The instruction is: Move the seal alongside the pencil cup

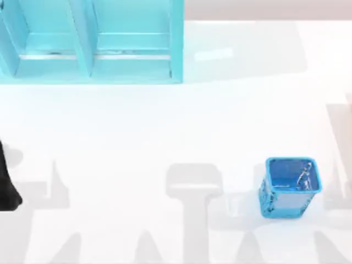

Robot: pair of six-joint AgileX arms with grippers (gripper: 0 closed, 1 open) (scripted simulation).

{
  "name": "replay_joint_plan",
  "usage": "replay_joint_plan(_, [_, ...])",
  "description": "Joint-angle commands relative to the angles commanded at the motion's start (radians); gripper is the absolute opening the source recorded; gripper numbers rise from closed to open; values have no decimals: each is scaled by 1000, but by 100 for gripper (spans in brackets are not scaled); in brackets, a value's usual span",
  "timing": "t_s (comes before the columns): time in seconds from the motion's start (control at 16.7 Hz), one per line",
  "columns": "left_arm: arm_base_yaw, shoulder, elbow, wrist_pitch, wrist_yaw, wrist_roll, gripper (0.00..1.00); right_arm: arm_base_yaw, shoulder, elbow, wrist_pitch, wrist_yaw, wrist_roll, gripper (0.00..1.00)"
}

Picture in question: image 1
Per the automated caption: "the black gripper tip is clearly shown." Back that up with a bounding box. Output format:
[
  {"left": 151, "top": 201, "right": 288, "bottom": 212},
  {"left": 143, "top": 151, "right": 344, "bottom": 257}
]
[{"left": 0, "top": 140, "right": 23, "bottom": 212}]

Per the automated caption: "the blue square basket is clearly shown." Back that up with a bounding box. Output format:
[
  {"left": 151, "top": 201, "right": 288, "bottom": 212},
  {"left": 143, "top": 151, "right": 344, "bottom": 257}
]
[{"left": 258, "top": 157, "right": 323, "bottom": 219}]

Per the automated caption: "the light blue rack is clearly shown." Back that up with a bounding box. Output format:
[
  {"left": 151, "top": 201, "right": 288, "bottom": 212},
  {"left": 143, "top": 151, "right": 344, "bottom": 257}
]
[{"left": 0, "top": 0, "right": 185, "bottom": 85}]

